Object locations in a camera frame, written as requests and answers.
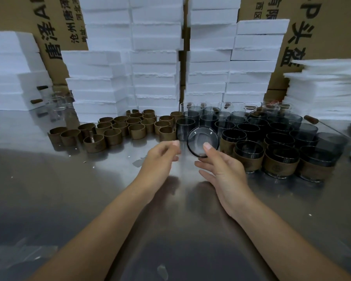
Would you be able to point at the large printed cardboard box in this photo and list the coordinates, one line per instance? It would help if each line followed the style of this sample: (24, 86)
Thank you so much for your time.
(336, 29)

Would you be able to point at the brown cork stick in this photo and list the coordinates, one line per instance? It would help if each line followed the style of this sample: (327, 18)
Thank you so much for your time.
(42, 88)
(36, 101)

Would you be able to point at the bunch of clear plastic cups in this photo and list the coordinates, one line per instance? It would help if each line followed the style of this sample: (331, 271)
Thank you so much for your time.
(60, 102)

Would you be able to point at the cluster of transparent plastic cups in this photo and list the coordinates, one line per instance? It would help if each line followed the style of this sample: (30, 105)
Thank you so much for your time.
(185, 128)

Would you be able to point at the person's left hand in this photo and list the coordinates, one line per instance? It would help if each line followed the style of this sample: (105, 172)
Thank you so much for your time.
(155, 172)

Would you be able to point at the stack of white foam blocks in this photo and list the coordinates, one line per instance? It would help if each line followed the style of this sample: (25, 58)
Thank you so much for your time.
(8, 76)

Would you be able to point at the smoky transparent plastic cup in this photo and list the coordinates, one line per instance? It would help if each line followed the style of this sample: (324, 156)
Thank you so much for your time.
(248, 147)
(279, 138)
(280, 153)
(234, 134)
(317, 155)
(203, 137)

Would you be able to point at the tall stack white foam blocks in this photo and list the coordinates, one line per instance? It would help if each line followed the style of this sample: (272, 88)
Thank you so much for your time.
(146, 64)

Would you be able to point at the person's right forearm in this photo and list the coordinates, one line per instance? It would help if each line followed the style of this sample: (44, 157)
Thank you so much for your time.
(286, 251)

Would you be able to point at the stack of thin foam sheets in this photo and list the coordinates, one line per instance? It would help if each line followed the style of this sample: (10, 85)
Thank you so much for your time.
(321, 93)

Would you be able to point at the person's right hand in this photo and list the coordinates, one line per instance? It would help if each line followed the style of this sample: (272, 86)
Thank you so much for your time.
(231, 184)

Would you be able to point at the group of brown sleeve rings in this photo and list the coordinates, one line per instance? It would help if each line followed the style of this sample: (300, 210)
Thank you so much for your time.
(137, 131)

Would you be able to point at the person's left forearm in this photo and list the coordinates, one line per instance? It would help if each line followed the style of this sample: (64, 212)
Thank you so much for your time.
(90, 245)

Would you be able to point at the stepped stack white foam blocks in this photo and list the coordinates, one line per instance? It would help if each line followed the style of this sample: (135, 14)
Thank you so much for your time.
(207, 67)

